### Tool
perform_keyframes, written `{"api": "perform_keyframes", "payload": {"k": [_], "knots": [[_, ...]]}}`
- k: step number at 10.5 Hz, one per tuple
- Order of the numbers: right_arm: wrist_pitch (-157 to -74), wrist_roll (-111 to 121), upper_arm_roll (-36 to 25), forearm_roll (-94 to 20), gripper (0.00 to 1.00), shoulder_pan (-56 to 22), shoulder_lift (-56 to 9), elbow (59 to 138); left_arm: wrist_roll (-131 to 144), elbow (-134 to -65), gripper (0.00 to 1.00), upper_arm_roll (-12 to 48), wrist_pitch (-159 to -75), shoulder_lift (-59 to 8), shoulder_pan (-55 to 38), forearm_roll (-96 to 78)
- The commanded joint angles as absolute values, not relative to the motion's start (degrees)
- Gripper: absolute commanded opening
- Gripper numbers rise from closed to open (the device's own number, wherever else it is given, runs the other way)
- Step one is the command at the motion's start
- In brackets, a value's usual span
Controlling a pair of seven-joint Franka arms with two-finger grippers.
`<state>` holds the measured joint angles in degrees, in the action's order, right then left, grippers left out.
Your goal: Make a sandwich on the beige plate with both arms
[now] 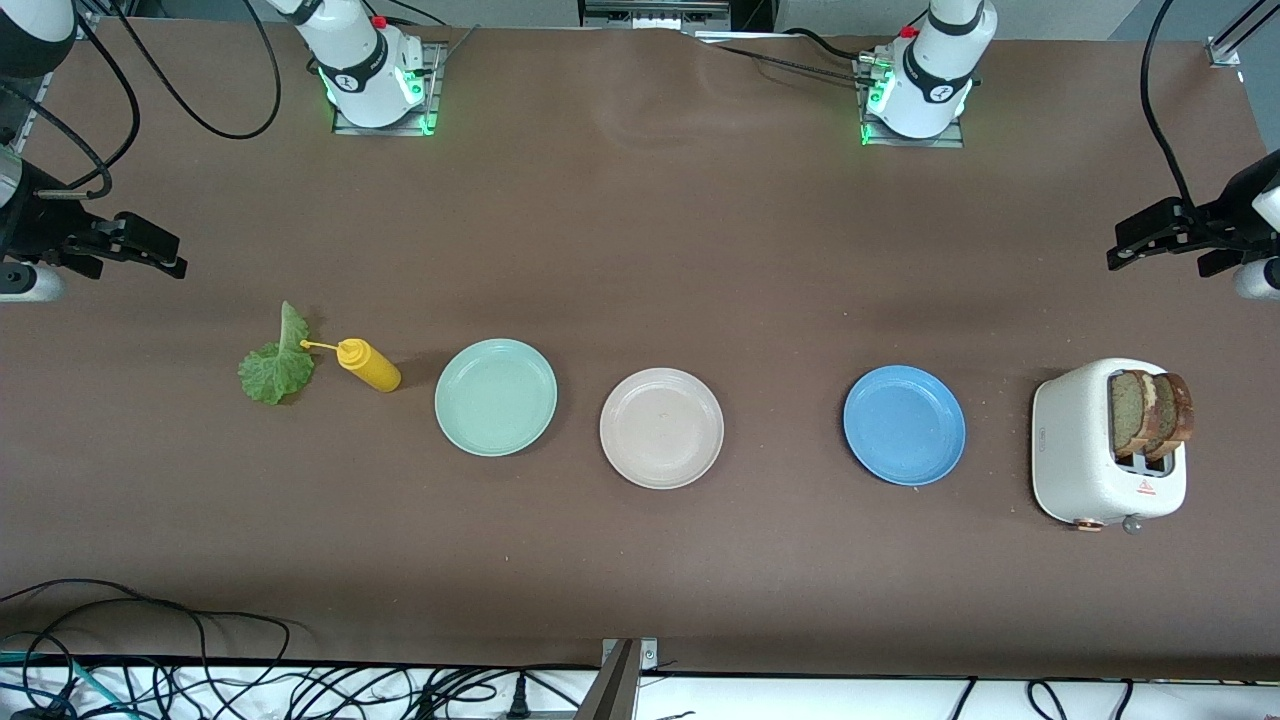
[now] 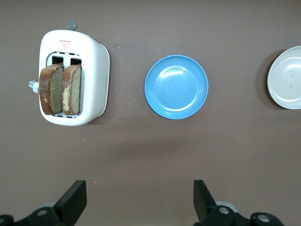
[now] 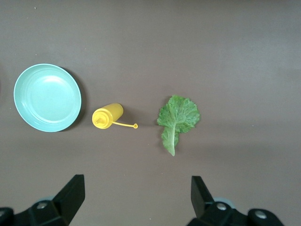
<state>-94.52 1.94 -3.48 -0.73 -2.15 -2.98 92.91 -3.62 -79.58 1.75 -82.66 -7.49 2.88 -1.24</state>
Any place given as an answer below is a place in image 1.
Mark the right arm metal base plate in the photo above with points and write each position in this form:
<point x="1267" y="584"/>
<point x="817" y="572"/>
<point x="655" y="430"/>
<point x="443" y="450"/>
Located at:
<point x="380" y="130"/>

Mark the aluminium corner profile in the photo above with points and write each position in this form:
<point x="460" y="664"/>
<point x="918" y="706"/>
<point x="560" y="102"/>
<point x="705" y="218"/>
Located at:
<point x="1222" y="50"/>

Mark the brown bread slice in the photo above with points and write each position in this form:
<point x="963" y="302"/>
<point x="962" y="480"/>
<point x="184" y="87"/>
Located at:
<point x="1180" y="410"/>
<point x="1125" y="410"/>

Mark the green lettuce leaf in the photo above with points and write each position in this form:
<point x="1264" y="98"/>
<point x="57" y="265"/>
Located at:
<point x="275" y="375"/>

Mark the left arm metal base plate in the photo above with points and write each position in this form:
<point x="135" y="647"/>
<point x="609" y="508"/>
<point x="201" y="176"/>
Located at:
<point x="950" y="142"/>

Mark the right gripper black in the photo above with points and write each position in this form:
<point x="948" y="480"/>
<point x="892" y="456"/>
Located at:
<point x="40" y="222"/>

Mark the black power plug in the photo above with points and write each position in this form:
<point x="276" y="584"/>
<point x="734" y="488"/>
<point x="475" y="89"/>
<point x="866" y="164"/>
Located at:
<point x="518" y="697"/>

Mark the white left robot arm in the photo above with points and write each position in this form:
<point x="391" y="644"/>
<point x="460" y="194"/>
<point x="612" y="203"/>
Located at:
<point x="935" y="75"/>

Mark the beige plate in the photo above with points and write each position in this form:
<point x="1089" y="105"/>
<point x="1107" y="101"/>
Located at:
<point x="660" y="430"/>

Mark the yellow mustard squeeze bottle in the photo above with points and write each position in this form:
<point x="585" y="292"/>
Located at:
<point x="372" y="367"/>

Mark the white two-slot toaster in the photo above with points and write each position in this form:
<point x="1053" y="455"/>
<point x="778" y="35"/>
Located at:
<point x="1075" y="450"/>

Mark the blue plate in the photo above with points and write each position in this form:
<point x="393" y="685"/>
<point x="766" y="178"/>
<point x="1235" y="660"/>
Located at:
<point x="905" y="425"/>

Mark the metal frame with slots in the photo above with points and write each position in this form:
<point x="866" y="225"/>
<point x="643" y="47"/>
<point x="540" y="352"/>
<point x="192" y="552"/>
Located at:
<point x="655" y="12"/>

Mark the grey metal table bracket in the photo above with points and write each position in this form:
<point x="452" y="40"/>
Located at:
<point x="615" y="690"/>

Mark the light green plate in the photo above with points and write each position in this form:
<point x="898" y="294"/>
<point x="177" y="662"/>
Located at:
<point x="495" y="398"/>

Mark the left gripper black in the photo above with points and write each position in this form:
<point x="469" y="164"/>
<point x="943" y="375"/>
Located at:
<point x="1237" y="222"/>

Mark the aluminium table edge rail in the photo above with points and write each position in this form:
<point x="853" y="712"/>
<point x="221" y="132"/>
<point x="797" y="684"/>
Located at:
<point x="42" y="88"/>

